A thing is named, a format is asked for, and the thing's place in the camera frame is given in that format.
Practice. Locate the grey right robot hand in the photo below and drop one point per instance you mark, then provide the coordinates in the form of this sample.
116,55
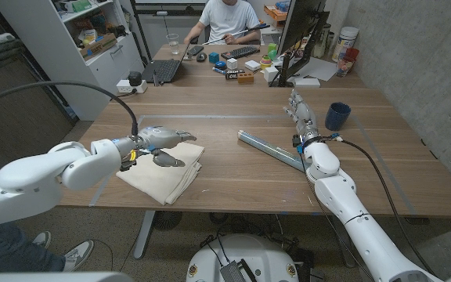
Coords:
305,119

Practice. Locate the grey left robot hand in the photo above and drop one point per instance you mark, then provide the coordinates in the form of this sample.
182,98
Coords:
159,137

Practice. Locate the beige cloth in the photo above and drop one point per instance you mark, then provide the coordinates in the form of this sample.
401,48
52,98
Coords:
159,182

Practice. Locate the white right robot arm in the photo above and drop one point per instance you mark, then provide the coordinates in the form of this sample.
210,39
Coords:
343,199

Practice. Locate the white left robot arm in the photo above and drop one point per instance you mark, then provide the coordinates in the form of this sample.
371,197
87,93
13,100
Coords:
33,176

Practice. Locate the dark blue mug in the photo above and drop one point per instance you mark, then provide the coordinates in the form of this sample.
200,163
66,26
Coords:
336,119

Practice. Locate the flat white rectangular box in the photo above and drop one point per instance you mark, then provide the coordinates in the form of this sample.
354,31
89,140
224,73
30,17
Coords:
307,82

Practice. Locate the grey metal bar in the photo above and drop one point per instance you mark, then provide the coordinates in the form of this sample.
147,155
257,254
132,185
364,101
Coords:
268,149

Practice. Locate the white paper sheet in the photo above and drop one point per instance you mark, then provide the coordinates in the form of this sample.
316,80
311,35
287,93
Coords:
319,69

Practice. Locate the large white cube box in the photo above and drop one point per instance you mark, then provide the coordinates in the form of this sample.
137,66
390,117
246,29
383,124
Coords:
270,74

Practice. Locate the white power strip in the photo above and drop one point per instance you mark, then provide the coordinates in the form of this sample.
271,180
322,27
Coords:
123,87

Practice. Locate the black power adapter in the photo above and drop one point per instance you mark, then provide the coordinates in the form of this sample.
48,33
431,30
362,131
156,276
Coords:
134,78

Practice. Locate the black laptop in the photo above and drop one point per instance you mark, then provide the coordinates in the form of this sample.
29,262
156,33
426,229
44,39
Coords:
163,70

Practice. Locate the red plastic cup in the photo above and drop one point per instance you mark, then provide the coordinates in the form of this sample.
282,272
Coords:
345,64

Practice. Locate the brown wooden block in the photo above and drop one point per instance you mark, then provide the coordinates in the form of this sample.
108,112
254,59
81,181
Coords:
245,78

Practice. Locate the flat white square box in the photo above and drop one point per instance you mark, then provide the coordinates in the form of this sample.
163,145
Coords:
252,65

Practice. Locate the green cup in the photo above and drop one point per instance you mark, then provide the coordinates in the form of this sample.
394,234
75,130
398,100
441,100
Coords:
272,51

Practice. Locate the dark metal bottle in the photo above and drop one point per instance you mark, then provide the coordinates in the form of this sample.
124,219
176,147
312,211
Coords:
321,43

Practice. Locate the black block with white letters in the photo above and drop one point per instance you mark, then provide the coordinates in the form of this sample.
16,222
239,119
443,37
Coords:
233,75

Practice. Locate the white canister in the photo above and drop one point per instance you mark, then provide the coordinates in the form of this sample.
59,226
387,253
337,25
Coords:
345,41

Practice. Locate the dark computer mouse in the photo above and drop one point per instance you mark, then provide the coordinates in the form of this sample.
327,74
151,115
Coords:
201,57

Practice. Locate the small white cube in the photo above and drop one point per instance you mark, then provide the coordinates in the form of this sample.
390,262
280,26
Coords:
232,63

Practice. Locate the black keyboard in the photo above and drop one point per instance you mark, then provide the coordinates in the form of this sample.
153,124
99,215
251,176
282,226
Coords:
241,52

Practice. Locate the clear drinking glass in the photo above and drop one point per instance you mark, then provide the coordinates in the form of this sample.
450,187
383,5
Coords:
173,44

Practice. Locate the black smartphone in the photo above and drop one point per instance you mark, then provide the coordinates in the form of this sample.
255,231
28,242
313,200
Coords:
195,50

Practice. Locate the black computer monitor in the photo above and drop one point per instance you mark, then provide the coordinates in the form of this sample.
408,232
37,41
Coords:
300,23

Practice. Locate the blue cube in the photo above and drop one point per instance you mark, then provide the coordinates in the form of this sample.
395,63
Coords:
213,58

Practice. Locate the white table leg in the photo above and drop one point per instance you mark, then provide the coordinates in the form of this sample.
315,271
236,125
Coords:
144,235

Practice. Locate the long grey stick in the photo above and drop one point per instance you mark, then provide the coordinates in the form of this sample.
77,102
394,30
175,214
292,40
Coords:
245,31

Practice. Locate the cardboard box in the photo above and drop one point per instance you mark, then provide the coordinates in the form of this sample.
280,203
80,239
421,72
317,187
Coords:
98,47

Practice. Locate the orange box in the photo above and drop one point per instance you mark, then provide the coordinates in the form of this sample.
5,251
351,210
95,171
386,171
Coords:
276,12

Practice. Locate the white shelf cabinet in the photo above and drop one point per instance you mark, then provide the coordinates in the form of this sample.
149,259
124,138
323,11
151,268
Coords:
65,78

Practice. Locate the person in white t-shirt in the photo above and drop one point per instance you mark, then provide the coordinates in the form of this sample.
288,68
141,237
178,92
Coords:
227,17

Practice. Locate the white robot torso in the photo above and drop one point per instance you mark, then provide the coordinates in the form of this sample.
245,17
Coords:
264,254

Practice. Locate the person in blue jeans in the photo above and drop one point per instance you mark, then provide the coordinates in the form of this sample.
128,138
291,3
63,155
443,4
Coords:
6,246

